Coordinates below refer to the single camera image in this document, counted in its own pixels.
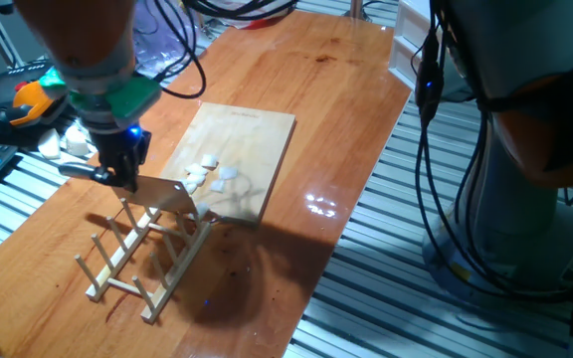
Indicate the wooden peg dish rack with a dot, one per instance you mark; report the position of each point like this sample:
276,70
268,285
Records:
127,258

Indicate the glossy brown wooden board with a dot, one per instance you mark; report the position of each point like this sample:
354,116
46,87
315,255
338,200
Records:
291,74

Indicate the steel cleaver knife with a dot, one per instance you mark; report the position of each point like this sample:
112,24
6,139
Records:
162,195

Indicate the light wooden cutting board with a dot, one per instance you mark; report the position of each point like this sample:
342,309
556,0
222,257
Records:
256,134

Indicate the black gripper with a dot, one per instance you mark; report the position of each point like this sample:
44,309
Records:
120,149

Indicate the white plastic drawer box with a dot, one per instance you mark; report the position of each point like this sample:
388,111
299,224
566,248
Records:
406,54

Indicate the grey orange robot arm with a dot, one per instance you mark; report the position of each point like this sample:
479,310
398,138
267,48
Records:
525,45

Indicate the white red-printed plastic bag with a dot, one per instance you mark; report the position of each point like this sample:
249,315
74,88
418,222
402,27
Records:
239,21

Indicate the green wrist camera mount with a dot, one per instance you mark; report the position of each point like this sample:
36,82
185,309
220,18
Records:
132,99

